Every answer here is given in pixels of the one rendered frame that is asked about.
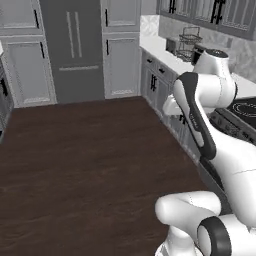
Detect grey base cupboards run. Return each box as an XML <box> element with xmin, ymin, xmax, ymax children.
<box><xmin>140</xmin><ymin>47</ymin><xmax>202</xmax><ymax>164</ymax></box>

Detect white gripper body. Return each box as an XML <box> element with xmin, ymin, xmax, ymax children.
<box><xmin>162</xmin><ymin>93</ymin><xmax>183</xmax><ymax>117</ymax></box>

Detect black small appliance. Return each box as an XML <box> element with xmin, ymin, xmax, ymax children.
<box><xmin>190</xmin><ymin>44</ymin><xmax>208</xmax><ymax>67</ymax></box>

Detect grey cupboard with black handle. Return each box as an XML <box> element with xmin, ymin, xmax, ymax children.
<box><xmin>0</xmin><ymin>55</ymin><xmax>15</xmax><ymax>143</ymax></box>

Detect black wire stand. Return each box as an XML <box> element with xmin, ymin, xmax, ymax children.
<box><xmin>175</xmin><ymin>26</ymin><xmax>204</xmax><ymax>63</ymax></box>

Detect grey glass-front wall cupboards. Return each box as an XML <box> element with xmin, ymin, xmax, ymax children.
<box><xmin>156</xmin><ymin>0</ymin><xmax>256</xmax><ymax>42</ymax></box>

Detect grey tall cupboards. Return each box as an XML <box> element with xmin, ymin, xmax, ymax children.
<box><xmin>0</xmin><ymin>0</ymin><xmax>58</xmax><ymax>109</ymax></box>
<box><xmin>99</xmin><ymin>0</ymin><xmax>143</xmax><ymax>100</ymax></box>

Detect black hob with oven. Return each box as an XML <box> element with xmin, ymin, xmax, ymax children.
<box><xmin>198</xmin><ymin>95</ymin><xmax>256</xmax><ymax>216</ymax></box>

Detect dark grey toaster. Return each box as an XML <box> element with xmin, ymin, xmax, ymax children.
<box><xmin>165</xmin><ymin>36</ymin><xmax>181</xmax><ymax>56</ymax></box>

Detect grey fridge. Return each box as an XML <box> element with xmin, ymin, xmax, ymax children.
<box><xmin>38</xmin><ymin>0</ymin><xmax>106</xmax><ymax>105</ymax></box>

